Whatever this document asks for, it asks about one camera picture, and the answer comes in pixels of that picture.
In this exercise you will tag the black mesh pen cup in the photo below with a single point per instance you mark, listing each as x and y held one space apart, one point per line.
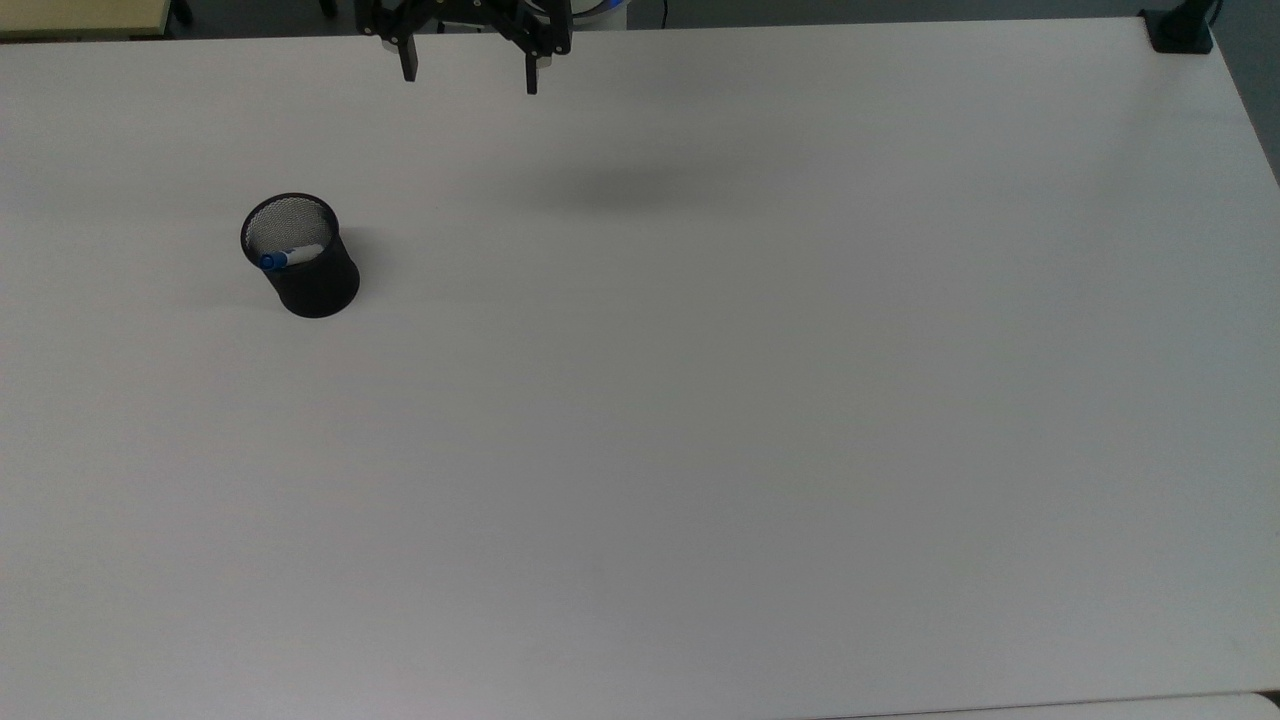
320 285

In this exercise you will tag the light wooden desk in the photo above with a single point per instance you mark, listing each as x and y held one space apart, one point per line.
80 15

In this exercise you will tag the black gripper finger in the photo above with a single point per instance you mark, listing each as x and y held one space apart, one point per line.
531 75
408 60

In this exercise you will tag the white marker with blue cap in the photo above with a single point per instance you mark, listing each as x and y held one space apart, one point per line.
292 257

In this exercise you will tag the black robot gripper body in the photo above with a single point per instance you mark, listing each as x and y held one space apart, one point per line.
470 15

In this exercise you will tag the black camera stand clamp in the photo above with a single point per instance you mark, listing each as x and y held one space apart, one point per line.
1180 30

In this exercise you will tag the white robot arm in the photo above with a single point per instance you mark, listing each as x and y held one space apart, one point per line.
602 10

